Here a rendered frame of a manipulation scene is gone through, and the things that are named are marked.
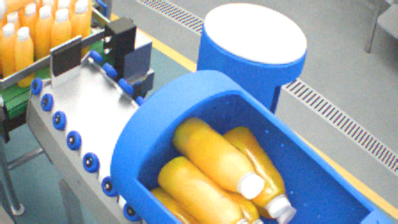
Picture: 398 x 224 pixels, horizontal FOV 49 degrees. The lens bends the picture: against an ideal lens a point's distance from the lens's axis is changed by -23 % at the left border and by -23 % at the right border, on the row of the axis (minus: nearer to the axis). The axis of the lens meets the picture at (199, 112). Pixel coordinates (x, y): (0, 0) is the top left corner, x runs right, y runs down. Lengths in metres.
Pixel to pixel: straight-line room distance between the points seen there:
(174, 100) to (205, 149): 0.10
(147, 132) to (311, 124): 1.97
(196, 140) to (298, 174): 0.20
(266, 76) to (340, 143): 1.45
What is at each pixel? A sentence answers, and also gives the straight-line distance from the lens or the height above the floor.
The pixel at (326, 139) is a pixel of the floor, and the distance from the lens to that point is 2.68.
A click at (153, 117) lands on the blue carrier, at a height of 1.21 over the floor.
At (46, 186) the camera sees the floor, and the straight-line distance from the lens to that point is 2.28.
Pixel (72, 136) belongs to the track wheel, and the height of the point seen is 0.97.
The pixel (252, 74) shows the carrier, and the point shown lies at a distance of 1.28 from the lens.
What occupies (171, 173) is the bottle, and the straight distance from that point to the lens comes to 0.85.
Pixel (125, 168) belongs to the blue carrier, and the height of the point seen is 1.14.
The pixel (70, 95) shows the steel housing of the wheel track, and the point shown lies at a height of 0.93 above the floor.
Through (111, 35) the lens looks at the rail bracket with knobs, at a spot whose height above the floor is 0.98.
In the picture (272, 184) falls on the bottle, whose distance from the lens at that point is 0.87.
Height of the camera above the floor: 1.77
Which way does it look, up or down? 42 degrees down
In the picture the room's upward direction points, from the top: 9 degrees clockwise
